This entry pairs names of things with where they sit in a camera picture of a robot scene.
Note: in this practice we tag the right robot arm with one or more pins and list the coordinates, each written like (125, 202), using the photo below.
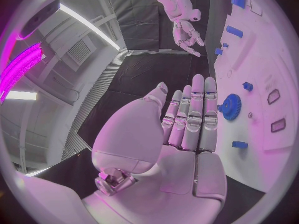
(170, 1)

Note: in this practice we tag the blue stepped plug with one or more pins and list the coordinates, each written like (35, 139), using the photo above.
(248, 86)

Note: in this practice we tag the white task board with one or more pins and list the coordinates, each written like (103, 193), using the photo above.
(257, 59)

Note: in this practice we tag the blue small peg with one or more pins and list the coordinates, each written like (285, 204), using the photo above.
(219, 51)
(225, 45)

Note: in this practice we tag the glowing light bar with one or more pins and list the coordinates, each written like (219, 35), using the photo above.
(21, 67)

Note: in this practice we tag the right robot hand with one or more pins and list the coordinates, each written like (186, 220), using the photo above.
(185, 34)

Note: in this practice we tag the blue gear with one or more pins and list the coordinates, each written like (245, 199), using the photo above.
(231, 107)

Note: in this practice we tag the blue long cylinder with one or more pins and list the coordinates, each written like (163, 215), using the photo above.
(234, 31)

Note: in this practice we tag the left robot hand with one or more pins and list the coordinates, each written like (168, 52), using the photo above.
(149, 143)

